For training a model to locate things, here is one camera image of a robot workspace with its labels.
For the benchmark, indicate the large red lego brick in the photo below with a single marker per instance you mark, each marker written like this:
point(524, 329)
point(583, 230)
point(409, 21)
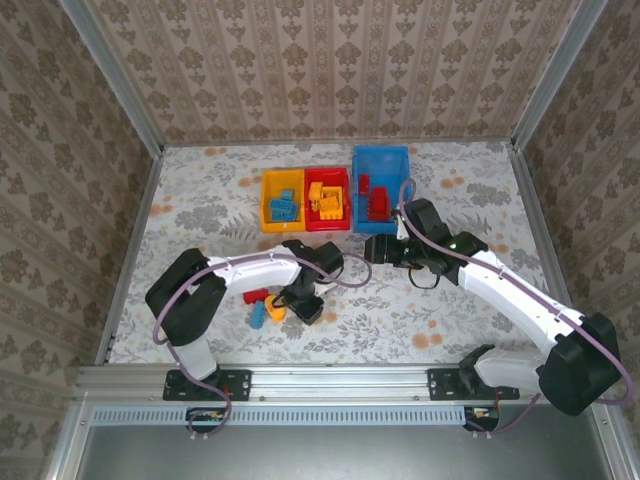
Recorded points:
point(379, 205)

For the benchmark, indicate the yellow lego brick black stripes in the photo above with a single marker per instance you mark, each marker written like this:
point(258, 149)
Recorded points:
point(334, 209)

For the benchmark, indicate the yellow arch lego brick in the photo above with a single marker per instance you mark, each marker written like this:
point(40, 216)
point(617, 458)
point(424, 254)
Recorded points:
point(316, 192)

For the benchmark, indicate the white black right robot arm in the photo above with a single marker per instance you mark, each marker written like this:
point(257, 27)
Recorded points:
point(515, 300)

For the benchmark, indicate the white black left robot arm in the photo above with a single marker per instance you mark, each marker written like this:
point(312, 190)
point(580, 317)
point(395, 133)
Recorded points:
point(250, 270)

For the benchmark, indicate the red plastic bin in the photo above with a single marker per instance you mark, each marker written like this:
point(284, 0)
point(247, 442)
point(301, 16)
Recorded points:
point(325, 226)

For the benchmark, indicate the blue lego brick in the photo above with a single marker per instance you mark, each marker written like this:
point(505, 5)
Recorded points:
point(281, 206)
point(287, 196)
point(284, 216)
point(258, 316)

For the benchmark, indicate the small red lego brick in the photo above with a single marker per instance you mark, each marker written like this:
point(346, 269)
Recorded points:
point(364, 183)

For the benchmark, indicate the long red lego brick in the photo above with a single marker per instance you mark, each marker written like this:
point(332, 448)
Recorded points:
point(254, 296)

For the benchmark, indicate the blue plastic bin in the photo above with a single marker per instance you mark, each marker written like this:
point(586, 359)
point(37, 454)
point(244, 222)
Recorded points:
point(382, 160)

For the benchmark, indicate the yellow plastic bin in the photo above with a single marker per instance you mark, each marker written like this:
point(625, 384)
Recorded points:
point(267, 190)

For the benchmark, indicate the grey metal base panel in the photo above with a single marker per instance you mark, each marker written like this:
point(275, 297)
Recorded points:
point(325, 455)

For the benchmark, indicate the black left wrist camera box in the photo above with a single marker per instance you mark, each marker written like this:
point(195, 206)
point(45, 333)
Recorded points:
point(309, 315)

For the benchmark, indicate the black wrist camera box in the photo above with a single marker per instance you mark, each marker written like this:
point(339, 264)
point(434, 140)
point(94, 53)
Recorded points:
point(377, 250)
point(309, 315)

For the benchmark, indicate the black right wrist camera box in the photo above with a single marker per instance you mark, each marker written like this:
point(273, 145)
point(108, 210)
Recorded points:
point(377, 250)

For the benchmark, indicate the aluminium front rail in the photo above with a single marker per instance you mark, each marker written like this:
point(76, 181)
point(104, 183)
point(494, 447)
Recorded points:
point(340, 382)

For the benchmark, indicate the aluminium table side rail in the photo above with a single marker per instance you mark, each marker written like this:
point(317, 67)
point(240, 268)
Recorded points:
point(539, 225)
point(131, 255)

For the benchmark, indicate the aluminium frame post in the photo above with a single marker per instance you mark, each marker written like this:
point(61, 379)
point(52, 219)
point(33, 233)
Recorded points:
point(544, 75)
point(114, 75)

